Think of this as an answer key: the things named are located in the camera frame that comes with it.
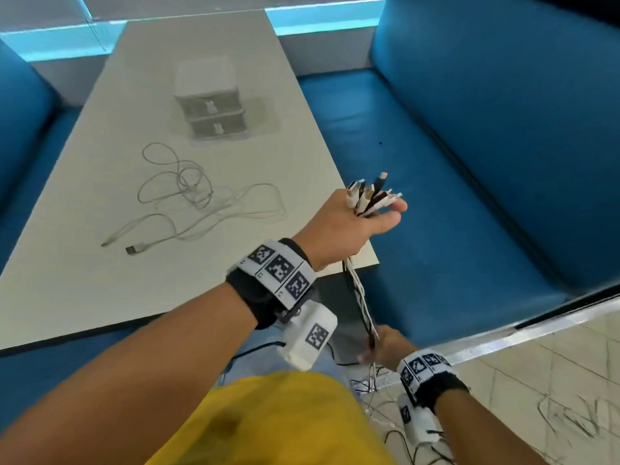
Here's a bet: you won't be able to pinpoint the person's right hand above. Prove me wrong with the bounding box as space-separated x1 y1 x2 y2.
357 325 420 371

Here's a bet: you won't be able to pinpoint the person's left hand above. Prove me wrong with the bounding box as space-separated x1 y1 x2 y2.
293 188 409 273

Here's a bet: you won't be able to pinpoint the black USB cable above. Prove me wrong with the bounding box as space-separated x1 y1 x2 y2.
342 171 391 398
342 186 404 398

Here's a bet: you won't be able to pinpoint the white mini drawer box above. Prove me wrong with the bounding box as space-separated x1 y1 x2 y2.
173 56 247 140

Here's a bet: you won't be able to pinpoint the person's right forearm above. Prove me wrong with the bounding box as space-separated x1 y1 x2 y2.
433 389 548 465

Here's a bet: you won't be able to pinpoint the person's left forearm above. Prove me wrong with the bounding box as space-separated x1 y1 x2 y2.
0 285 258 465

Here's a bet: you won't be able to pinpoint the black marker wristband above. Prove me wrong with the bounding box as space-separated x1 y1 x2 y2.
397 349 471 416
225 238 318 331

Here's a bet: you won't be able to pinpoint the white charger on floor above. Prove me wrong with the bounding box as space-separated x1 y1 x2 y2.
385 428 459 465

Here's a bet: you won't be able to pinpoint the blue jeans legs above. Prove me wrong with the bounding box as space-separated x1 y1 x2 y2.
215 329 369 398

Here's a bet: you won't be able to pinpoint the yellow shirt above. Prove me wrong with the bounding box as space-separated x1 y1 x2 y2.
145 371 398 465

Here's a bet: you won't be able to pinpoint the blue sofa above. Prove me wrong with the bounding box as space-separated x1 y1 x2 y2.
298 0 620 354
0 38 156 431

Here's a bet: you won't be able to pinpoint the white roller blind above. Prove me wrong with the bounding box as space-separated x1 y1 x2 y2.
0 0 90 34
79 0 388 20

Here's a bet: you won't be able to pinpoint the black camera cable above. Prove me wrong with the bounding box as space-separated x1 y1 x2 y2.
231 339 287 362

